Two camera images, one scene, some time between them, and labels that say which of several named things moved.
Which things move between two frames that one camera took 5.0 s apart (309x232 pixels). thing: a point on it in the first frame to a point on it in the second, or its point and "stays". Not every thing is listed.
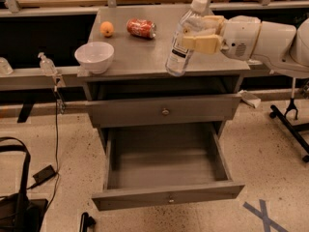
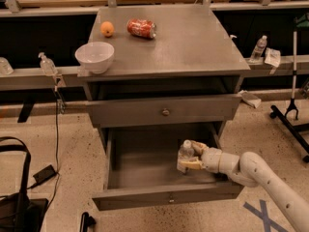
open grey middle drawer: (167, 164) stays
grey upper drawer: (195, 110) stays
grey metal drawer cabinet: (135, 102) stays
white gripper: (239, 37) to (210, 159)
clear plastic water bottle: (192, 23) to (185, 152)
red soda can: (140, 27) stays
